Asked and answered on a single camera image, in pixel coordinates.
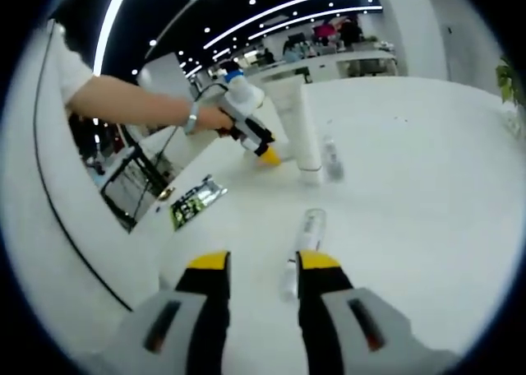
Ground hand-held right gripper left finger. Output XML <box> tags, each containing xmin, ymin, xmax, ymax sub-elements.
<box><xmin>110</xmin><ymin>249</ymin><xmax>232</xmax><ymax>375</ymax></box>

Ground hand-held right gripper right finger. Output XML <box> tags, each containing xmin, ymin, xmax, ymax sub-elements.
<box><xmin>295</xmin><ymin>249</ymin><xmax>457</xmax><ymax>375</ymax></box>

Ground white skincare tube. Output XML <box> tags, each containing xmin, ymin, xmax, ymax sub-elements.
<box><xmin>262</xmin><ymin>78</ymin><xmax>324</xmax><ymax>185</ymax></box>

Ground small white skincare bottle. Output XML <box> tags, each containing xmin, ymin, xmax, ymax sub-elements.
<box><xmin>321</xmin><ymin>132</ymin><xmax>347</xmax><ymax>183</ymax></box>
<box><xmin>281</xmin><ymin>208</ymin><xmax>329</xmax><ymax>304</ymax></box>

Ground person's left hand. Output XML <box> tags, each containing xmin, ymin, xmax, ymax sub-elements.
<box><xmin>196</xmin><ymin>105</ymin><xmax>235</xmax><ymax>136</ymax></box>

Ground pale wristband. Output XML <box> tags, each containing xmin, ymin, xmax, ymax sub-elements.
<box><xmin>182</xmin><ymin>102</ymin><xmax>201</xmax><ymax>137</ymax></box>

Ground green black foil packet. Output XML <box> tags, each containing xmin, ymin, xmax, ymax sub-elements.
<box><xmin>168</xmin><ymin>175</ymin><xmax>229</xmax><ymax>232</ymax></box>

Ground pink display board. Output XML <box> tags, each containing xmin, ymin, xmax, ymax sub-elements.
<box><xmin>314</xmin><ymin>23</ymin><xmax>336</xmax><ymax>43</ymax></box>

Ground white office desk row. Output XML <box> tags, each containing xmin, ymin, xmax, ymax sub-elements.
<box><xmin>242</xmin><ymin>48</ymin><xmax>398</xmax><ymax>84</ymax></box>

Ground long ceiling light strip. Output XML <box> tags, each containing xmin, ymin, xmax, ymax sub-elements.
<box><xmin>92</xmin><ymin>0</ymin><xmax>136</xmax><ymax>78</ymax></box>

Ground green potted plant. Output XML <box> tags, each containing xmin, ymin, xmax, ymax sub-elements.
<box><xmin>495</xmin><ymin>56</ymin><xmax>521</xmax><ymax>107</ymax></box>

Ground thin black chest cable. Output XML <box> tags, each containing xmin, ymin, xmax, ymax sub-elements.
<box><xmin>33</xmin><ymin>21</ymin><xmax>135</xmax><ymax>313</ymax></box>

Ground black frame stand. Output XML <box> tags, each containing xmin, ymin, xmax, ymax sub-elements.
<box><xmin>98</xmin><ymin>136</ymin><xmax>182</xmax><ymax>232</ymax></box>

